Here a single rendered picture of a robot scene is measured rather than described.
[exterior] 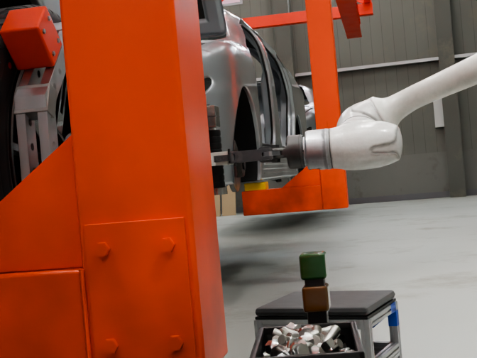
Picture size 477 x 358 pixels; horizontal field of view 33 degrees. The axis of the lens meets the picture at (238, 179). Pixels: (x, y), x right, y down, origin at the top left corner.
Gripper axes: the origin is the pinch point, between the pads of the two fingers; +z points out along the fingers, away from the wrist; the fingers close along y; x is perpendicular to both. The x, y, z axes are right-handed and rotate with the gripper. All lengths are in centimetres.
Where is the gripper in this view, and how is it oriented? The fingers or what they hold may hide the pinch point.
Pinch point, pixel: (215, 159)
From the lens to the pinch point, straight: 185.0
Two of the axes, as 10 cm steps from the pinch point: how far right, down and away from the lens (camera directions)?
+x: -0.9, -10.0, -0.1
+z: -9.8, 0.9, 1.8
